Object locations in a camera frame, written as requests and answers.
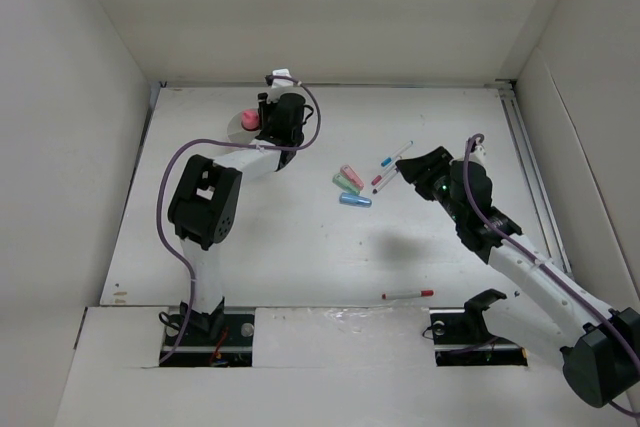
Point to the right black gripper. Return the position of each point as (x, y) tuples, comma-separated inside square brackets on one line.
[(416, 169)]

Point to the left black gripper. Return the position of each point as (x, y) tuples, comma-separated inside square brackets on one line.
[(264, 108)]

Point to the pink glue bottle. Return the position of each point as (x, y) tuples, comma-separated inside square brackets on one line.
[(250, 120)]

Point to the blue highlighter marker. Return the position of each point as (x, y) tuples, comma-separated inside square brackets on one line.
[(354, 200)]

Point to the red capped white pen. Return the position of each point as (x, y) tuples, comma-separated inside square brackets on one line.
[(407, 294)]

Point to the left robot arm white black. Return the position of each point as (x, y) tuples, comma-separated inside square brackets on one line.
[(203, 207)]

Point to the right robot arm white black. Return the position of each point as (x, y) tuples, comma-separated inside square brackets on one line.
[(595, 346)]

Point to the blue capped white pen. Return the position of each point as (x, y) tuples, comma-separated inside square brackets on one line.
[(389, 159)]

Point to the pink capped white pen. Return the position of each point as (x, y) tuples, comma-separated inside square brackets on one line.
[(383, 174)]

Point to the purple capped white pen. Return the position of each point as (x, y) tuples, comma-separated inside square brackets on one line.
[(382, 184)]

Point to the white round divided container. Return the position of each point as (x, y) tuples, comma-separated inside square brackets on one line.
[(237, 135)]

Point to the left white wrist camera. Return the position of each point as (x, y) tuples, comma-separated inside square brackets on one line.
[(279, 83)]

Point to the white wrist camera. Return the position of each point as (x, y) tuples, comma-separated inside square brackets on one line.
[(478, 154), (279, 83)]

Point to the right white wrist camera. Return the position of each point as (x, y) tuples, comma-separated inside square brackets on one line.
[(478, 154)]

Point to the aluminium rail right side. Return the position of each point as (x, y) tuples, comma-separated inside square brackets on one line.
[(546, 220)]

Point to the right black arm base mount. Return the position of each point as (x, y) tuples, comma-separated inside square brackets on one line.
[(461, 339)]

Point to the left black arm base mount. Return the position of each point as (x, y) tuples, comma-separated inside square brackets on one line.
[(221, 339)]

